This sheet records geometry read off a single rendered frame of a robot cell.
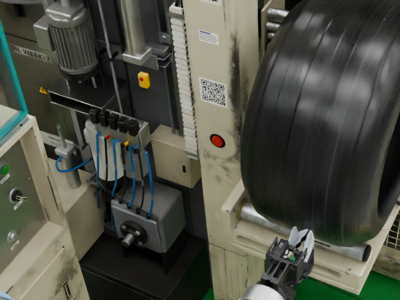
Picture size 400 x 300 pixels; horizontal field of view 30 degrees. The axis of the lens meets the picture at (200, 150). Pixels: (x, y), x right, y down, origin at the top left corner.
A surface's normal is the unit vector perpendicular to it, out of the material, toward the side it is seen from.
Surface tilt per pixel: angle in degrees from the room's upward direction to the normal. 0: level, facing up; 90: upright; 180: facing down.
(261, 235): 0
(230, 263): 90
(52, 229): 0
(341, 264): 0
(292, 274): 89
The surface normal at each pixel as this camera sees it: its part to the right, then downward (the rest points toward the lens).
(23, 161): 0.87, 0.29
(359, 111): -0.14, -0.01
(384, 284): -0.07, -0.72
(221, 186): -0.48, 0.63
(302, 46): -0.27, -0.40
